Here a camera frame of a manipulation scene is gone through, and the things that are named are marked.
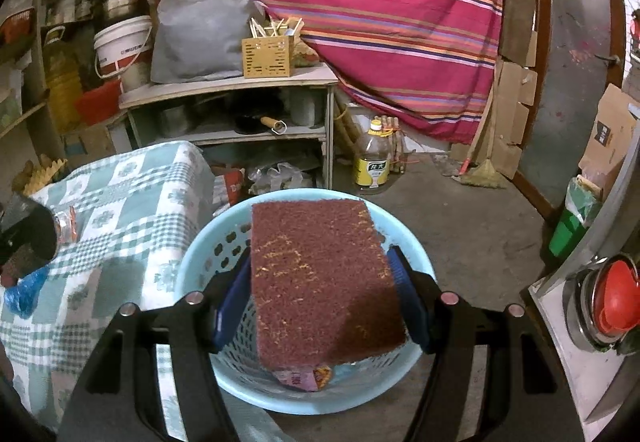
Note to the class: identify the straw broom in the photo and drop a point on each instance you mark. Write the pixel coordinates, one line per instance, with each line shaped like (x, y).
(481, 177)

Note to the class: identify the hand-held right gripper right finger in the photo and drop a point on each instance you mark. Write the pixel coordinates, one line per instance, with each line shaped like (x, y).
(412, 304)

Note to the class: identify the wooden sticks bundle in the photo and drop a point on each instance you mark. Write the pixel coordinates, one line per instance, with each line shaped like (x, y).
(396, 144)

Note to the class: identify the light blue plastic basket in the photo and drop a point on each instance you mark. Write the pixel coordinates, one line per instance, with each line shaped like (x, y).
(360, 388)

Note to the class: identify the cardboard box with blue print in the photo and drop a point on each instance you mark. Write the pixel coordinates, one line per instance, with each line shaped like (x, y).
(90, 142)

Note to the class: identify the green checked tablecloth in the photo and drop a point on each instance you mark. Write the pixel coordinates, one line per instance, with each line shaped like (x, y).
(125, 222)

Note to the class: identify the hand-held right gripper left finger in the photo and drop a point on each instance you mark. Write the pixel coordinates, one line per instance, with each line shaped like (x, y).
(230, 304)

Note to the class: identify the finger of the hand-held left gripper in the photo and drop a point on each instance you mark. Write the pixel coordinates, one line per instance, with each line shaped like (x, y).
(30, 232)

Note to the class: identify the clear plastic bottle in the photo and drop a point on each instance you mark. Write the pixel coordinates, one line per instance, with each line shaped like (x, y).
(65, 224)

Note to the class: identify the brown cardboard box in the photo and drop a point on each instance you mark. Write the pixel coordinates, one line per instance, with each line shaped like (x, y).
(610, 132)

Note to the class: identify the cardboard sheets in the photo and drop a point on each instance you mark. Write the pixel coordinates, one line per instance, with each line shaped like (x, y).
(515, 87)

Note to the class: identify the dark red scouring pad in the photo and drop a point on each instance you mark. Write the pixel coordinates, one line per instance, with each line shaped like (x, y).
(320, 282)

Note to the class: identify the clear oil bottle yellow label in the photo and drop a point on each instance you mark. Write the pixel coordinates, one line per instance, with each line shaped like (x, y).
(372, 167)

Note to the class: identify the yellow egg tray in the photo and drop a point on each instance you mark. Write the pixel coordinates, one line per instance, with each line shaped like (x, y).
(47, 172)

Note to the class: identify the clear plastic bags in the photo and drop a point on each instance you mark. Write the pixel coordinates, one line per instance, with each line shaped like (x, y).
(282, 177)

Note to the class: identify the yellow chopstick holder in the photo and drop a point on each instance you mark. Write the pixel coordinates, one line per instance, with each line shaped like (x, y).
(267, 57)

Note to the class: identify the white plastic bucket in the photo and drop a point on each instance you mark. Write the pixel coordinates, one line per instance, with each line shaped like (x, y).
(122, 47)

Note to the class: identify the low grey cabinet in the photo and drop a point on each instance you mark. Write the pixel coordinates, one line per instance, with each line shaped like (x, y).
(225, 84)

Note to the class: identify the steel pot with red lid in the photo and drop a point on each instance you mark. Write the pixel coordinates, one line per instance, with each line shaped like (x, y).
(615, 303)

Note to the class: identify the bundle of chopsticks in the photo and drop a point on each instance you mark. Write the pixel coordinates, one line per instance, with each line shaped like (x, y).
(275, 28)

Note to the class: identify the green plastic bag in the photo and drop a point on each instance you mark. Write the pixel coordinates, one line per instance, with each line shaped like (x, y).
(567, 227)

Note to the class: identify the blue plastic cover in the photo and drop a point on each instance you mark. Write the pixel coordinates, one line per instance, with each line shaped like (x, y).
(25, 294)

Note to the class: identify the grey cushion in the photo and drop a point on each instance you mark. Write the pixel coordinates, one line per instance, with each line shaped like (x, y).
(200, 37)

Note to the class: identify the red plastic basket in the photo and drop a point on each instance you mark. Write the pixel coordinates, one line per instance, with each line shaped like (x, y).
(97, 104)

